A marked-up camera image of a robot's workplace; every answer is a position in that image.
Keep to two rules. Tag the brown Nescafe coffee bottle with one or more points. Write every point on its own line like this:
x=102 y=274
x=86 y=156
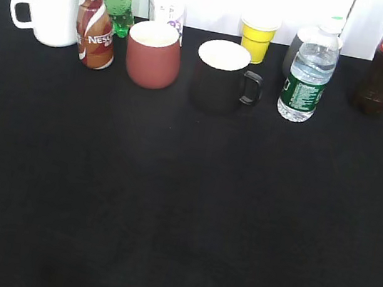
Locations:
x=94 y=34

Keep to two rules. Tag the white purple paper cup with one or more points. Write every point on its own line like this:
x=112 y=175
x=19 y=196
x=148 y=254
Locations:
x=170 y=12

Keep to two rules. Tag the black mug white interior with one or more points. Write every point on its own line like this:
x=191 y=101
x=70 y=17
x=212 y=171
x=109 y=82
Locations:
x=222 y=81

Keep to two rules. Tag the grey cup white interior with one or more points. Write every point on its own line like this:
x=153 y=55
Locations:
x=292 y=50

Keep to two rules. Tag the white ceramic mug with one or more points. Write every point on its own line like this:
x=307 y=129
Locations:
x=53 y=22

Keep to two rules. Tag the clear water bottle green label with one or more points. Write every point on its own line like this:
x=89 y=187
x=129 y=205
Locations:
x=298 y=100

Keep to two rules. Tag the red-brown ceramic cup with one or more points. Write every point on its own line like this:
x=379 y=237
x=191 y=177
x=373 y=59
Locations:
x=153 y=54

